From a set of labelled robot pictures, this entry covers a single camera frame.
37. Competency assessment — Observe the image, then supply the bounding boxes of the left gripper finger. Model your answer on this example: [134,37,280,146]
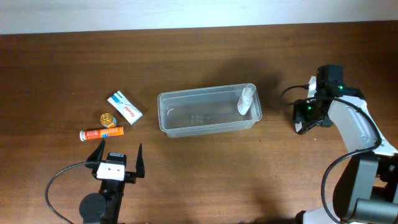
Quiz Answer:
[136,144,146,178]
[86,139,105,162]

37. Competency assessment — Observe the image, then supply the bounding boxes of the black bottle white cap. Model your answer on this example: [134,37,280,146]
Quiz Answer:
[295,122,307,135]

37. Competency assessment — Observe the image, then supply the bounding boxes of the white Panadol medicine box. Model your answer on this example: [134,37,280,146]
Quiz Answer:
[107,91,142,124]

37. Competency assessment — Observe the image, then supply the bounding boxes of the white spray bottle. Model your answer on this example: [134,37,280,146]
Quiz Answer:
[237,83,256,115]

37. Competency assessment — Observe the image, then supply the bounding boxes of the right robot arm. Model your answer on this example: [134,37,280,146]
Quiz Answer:
[293,65,397,223]

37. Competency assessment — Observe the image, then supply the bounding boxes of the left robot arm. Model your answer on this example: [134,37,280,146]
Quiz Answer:
[79,139,146,224]

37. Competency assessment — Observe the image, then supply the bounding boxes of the clear plastic container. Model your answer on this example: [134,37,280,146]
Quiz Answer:
[157,83,262,138]

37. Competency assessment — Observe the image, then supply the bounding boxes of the orange tablet tube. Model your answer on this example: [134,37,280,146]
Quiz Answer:
[79,127,124,142]

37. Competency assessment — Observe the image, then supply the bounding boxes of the small gold-lid jar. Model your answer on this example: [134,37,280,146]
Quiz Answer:
[100,113,117,128]

